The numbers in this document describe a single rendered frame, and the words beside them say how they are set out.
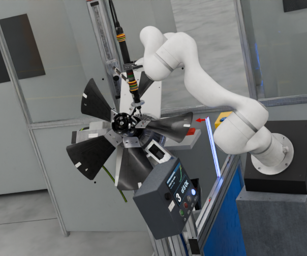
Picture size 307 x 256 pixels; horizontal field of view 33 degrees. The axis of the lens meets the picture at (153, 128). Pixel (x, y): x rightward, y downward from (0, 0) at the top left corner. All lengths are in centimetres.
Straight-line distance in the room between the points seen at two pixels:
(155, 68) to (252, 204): 74
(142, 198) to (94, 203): 218
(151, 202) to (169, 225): 11
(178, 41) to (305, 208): 86
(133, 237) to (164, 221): 217
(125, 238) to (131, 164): 150
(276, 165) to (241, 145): 35
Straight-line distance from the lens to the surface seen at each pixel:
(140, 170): 260
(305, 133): 229
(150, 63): 200
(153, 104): 293
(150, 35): 208
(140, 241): 394
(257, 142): 204
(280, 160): 225
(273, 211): 226
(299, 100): 318
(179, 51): 198
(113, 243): 401
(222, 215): 264
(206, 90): 194
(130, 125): 262
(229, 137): 192
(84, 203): 404
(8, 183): 531
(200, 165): 349
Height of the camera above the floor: 205
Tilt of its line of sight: 20 degrees down
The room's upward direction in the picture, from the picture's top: 14 degrees counter-clockwise
